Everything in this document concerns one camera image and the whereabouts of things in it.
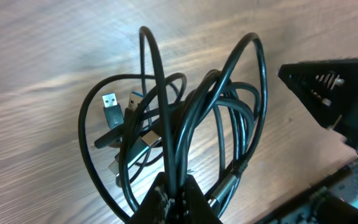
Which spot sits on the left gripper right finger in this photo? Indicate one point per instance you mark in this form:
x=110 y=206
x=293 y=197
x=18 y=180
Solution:
x=194 y=207

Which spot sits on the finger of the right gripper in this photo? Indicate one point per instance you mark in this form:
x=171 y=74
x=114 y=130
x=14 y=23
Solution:
x=329 y=91

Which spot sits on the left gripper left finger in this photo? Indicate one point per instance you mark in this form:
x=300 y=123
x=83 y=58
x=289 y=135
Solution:
x=155 y=205

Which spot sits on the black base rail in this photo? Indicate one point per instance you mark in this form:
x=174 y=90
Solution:
x=334 y=199

